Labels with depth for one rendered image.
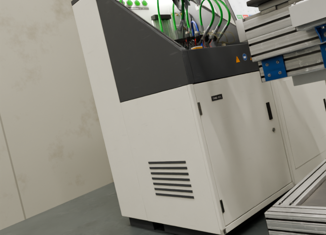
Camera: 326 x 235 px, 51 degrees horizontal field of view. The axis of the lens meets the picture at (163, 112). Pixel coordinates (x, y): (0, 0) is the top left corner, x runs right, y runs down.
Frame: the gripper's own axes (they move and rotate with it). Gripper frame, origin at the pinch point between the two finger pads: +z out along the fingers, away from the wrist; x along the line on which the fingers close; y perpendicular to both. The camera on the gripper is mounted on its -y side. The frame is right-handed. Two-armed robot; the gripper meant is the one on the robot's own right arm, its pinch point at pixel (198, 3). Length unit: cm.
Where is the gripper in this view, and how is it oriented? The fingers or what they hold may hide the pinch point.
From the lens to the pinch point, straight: 194.8
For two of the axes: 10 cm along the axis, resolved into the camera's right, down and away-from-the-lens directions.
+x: 7.3, -1.9, 6.6
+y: 6.4, -1.2, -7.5
